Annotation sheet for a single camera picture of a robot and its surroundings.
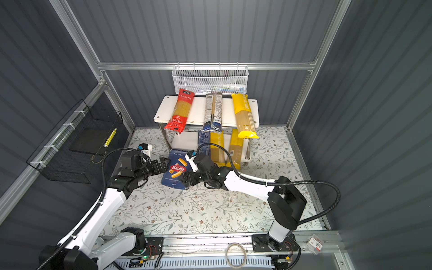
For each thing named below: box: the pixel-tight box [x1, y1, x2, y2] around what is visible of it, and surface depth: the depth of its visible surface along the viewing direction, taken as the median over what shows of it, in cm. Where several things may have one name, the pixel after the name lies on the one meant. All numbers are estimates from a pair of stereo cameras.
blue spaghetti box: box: [198, 129, 211, 157], surface depth 104 cm
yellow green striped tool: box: [103, 127, 118, 148], surface depth 79 cm
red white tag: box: [306, 234, 324, 256], surface depth 74 cm
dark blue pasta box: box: [160, 149, 193, 190], surface depth 90 cm
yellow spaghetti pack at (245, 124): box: [231, 93, 260, 139], surface depth 75 cm
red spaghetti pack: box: [164, 88, 196, 135], surface depth 78 cm
